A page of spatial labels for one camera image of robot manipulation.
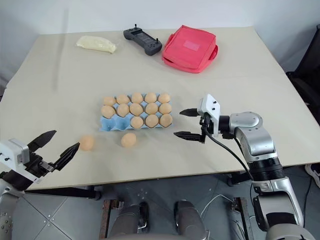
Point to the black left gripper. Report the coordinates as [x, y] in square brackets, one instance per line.
[37, 163]

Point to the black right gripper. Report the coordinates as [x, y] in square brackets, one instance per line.
[206, 125]

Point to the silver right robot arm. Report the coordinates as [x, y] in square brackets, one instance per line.
[257, 140]

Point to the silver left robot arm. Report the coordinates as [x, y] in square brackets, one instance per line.
[7, 212]

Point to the brown egg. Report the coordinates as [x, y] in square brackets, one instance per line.
[107, 111]
[86, 143]
[136, 109]
[166, 120]
[164, 98]
[137, 97]
[152, 120]
[151, 97]
[151, 108]
[128, 140]
[123, 99]
[137, 122]
[123, 110]
[165, 108]
[110, 101]

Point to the blue egg carton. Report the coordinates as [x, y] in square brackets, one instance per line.
[110, 124]

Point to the red fabric bag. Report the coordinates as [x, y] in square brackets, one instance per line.
[188, 47]

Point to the rusty metal table leg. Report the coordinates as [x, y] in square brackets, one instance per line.
[243, 217]
[105, 220]

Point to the dark grey rounded shape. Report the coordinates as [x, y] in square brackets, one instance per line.
[130, 220]
[190, 217]

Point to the dark grey handheld controller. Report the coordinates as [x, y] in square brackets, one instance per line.
[143, 40]

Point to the white filled plastic bag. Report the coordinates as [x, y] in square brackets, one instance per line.
[96, 44]

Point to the black chair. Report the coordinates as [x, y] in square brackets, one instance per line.
[305, 82]

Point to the black and white shoe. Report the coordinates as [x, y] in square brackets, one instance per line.
[313, 173]

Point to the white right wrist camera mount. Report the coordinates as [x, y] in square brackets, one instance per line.
[211, 107]

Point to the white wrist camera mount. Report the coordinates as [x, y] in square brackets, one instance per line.
[211, 107]
[15, 151]

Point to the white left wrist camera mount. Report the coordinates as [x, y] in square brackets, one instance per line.
[15, 151]

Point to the black table frame bar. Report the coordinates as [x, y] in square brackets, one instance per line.
[65, 193]

